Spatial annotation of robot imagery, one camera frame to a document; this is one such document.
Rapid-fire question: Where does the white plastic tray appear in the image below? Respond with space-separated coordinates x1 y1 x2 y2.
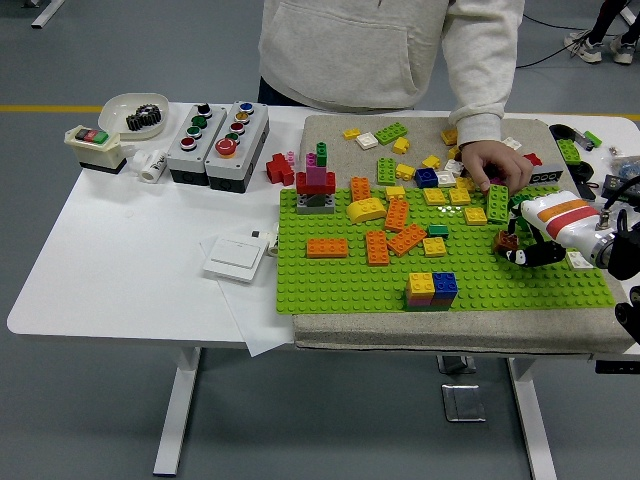
97 92 170 142

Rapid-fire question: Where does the lime green studded baseplate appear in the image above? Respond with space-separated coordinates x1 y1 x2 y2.
275 185 617 315

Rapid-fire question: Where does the white table leg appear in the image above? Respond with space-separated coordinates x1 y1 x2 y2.
152 346 204 476
505 357 559 480

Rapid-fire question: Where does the black floor cable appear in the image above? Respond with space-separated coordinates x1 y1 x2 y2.
517 12 591 70

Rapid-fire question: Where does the brown toy brick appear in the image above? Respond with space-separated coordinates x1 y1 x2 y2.
493 230 521 254

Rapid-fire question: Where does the tall pink toy brick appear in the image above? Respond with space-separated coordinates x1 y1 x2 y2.
305 152 329 186

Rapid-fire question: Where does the yellow curved toy brick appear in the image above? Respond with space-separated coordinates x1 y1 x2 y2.
346 197 387 225

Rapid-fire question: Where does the silver black green small tool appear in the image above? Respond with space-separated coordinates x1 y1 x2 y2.
572 128 604 152

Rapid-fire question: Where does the white pipe tee fitting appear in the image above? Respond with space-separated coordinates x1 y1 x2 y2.
130 147 169 183

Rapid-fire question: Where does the black circuit module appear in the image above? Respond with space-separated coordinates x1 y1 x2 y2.
599 174 632 201

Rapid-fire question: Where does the clear bag of parts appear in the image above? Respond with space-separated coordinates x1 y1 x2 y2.
612 153 640 177

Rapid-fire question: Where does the wide red toy brick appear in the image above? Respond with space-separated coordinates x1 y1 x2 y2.
295 171 337 196

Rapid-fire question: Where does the grey four-button control box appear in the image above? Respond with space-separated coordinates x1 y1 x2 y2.
165 103 229 187

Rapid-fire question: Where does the lime green toy brick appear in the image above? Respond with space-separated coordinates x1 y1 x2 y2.
555 138 584 165
378 157 400 187
374 122 409 146

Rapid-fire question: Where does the cream red-green switch box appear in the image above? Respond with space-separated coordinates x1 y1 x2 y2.
64 124 129 175

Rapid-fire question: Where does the long grey toy brick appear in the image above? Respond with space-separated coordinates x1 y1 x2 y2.
529 163 562 187

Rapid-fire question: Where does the silver floor socket plate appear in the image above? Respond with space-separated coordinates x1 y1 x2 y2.
440 383 487 424
436 353 477 375

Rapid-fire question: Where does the orange long toy brick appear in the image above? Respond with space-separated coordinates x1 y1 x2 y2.
385 223 428 256
364 230 390 267
383 198 410 233
349 176 372 203
304 237 349 260

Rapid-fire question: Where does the black table control panel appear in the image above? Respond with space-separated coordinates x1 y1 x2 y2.
594 358 640 375

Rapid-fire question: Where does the grey-brown mat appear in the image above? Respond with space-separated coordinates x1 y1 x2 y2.
292 114 640 355

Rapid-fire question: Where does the grey emergency stop control box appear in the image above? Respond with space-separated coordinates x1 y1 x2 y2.
204 101 271 193

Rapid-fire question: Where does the white wall switch panel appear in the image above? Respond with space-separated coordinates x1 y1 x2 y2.
202 237 266 285

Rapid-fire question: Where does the long lime toy brick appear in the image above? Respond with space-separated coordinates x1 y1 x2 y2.
486 183 512 225

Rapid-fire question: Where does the person's left hand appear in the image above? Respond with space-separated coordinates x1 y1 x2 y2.
459 139 535 196

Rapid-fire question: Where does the person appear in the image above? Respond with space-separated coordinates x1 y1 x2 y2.
257 0 526 112
563 0 640 66

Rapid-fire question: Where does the red toy brick cluster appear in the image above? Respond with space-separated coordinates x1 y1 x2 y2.
265 152 296 186

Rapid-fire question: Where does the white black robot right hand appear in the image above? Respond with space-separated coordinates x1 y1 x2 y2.
501 191 605 270

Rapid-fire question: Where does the white paper sheet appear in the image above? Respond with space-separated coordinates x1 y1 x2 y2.
198 227 296 358

